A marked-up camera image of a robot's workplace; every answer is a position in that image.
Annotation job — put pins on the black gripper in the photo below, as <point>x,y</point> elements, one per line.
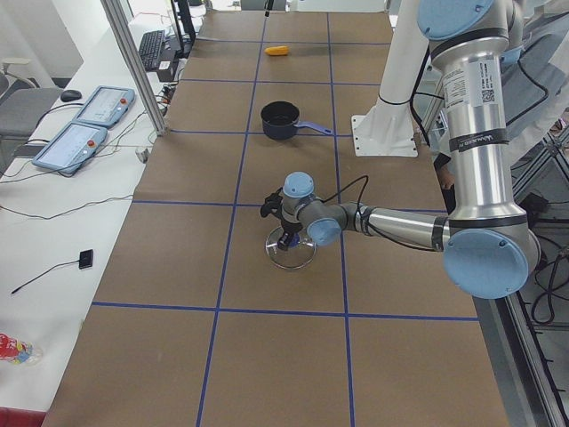
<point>289,230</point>

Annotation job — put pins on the glass pot lid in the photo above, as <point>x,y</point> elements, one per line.
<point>294,257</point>

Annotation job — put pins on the yellow corn cob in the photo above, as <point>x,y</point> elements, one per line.
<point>277,51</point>

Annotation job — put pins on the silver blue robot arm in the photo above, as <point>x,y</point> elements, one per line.
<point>487,247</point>

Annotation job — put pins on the dark blue saucepan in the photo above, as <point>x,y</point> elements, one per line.
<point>281,121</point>

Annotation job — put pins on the small metal cylinder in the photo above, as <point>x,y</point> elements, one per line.
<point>142,155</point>

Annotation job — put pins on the small black square device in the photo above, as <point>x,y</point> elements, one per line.
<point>85,260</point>

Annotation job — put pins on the far blue teach pendant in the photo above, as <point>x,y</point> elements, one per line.
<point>106,106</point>

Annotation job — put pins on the blue teach pendant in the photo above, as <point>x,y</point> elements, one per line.
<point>106,106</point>
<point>76,143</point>

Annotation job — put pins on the near blue teach pendant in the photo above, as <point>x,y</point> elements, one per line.
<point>76,143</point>

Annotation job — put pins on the black keyboard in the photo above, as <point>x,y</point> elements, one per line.
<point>150,49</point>

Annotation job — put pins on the black monitor stand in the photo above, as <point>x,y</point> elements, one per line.
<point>184,26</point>

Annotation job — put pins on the black computer mouse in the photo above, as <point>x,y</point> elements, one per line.
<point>70,95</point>

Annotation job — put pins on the red patterned plastic bag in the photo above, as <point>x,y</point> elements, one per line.
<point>17,352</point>

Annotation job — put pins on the grey office chair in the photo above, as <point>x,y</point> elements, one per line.
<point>21,111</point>

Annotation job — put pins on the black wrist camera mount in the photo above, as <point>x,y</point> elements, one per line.
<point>273,205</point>

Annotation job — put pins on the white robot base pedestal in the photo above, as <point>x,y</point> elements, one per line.
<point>387,128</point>

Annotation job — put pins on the aluminium frame post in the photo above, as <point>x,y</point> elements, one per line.
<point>119,26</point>

